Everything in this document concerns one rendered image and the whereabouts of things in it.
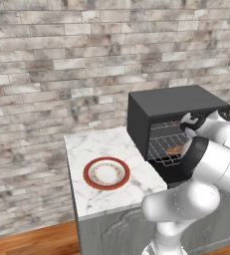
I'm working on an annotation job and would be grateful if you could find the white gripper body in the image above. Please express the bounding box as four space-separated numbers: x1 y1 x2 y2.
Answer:
180 112 197 125

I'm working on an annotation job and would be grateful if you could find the black toaster oven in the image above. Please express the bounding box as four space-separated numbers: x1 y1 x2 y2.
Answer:
125 84 230 167

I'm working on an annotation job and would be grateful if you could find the brown baguette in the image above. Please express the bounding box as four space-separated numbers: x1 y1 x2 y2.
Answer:
165 144 184 155

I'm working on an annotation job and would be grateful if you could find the black toaster oven door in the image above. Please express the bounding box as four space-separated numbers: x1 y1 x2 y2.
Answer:
151 158 191 185

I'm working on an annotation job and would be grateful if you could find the white plate with red rim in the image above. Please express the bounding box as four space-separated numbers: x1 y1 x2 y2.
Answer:
83 156 131 191

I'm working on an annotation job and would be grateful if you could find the wire oven rack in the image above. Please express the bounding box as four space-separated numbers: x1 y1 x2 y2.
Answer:
149 120 184 132
147 131 191 166

